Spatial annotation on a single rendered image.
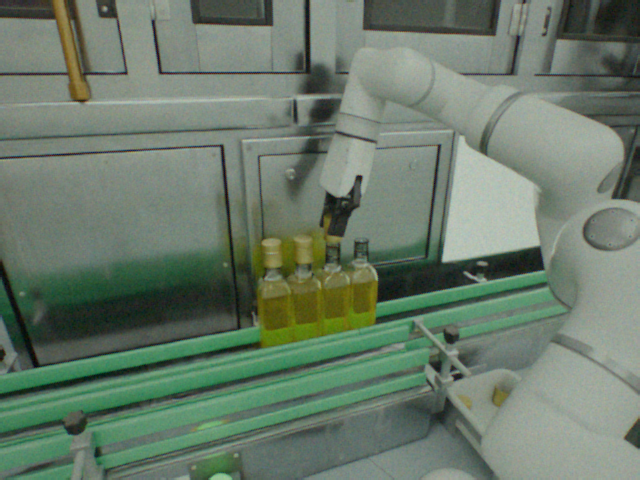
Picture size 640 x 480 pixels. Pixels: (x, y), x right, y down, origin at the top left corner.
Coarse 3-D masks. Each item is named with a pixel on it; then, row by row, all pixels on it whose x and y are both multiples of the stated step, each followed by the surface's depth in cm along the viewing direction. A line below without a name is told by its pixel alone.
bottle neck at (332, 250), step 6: (330, 246) 71; (336, 246) 71; (330, 252) 71; (336, 252) 71; (330, 258) 72; (336, 258) 72; (330, 264) 72; (336, 264) 72; (330, 270) 73; (336, 270) 73
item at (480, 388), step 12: (492, 372) 84; (504, 372) 84; (456, 384) 81; (468, 384) 82; (480, 384) 83; (492, 384) 84; (504, 384) 85; (456, 396) 78; (468, 396) 83; (480, 396) 84; (492, 396) 85; (480, 408) 84; (492, 408) 84; (468, 420) 73; (480, 420) 81; (480, 432) 70
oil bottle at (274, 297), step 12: (264, 288) 69; (276, 288) 69; (288, 288) 70; (264, 300) 69; (276, 300) 70; (288, 300) 71; (264, 312) 70; (276, 312) 71; (288, 312) 71; (264, 324) 71; (276, 324) 72; (288, 324) 73; (264, 336) 72; (276, 336) 73; (288, 336) 74; (264, 348) 73
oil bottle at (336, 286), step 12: (324, 276) 72; (336, 276) 72; (324, 288) 72; (336, 288) 73; (348, 288) 74; (324, 300) 73; (336, 300) 74; (348, 300) 75; (324, 312) 74; (336, 312) 75; (348, 312) 76; (324, 324) 75; (336, 324) 76
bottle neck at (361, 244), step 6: (354, 240) 74; (360, 240) 75; (366, 240) 74; (354, 246) 74; (360, 246) 73; (366, 246) 73; (354, 252) 74; (360, 252) 73; (366, 252) 74; (354, 258) 75; (360, 258) 74; (366, 258) 74; (354, 264) 75; (360, 264) 74; (366, 264) 75
